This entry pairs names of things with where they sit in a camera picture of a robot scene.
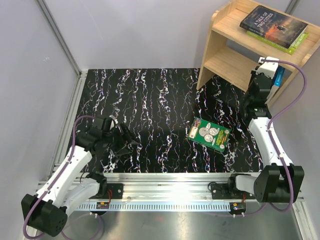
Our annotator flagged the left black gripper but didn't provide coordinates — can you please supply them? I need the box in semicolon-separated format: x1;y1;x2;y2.
102;122;140;157

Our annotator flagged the blue 26-storey treehouse book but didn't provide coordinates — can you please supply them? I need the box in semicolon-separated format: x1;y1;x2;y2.
272;66;285;87

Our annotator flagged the dark green coin book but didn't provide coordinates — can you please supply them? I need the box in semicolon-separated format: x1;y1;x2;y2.
187;117;231;153

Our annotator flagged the lime green treehouse book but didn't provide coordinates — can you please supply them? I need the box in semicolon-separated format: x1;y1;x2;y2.
246;31;309;55

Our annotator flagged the dark Tale of Two Cities book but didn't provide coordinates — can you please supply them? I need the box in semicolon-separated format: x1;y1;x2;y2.
239;5;308;48

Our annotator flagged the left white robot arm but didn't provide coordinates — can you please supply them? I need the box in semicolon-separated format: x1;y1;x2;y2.
21;116;140;240

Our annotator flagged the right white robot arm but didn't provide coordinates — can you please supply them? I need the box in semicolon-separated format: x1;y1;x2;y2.
226;70;305;205

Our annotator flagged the wooden two-tier shelf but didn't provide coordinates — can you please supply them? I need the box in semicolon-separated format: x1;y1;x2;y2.
196;0;320;106

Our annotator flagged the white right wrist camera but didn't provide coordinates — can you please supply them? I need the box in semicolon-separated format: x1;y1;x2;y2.
256;56;279;79

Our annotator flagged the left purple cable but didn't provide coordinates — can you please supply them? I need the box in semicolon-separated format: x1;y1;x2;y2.
22;115;105;240

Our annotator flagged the purple cable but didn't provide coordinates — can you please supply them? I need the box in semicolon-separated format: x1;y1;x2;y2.
207;57;309;217
22;115;105;240

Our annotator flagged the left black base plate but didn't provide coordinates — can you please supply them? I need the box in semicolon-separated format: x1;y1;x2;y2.
104;183;124;200

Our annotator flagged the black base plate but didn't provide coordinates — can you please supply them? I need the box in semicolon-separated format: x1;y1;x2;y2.
207;181;253;200
104;183;124;200

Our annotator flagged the aluminium mounting rail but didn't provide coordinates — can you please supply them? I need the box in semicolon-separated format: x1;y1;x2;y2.
75;172;241;214

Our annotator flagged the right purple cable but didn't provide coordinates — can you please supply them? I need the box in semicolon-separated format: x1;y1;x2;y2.
207;57;309;217

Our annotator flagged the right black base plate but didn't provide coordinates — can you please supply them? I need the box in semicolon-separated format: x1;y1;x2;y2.
207;181;253;200

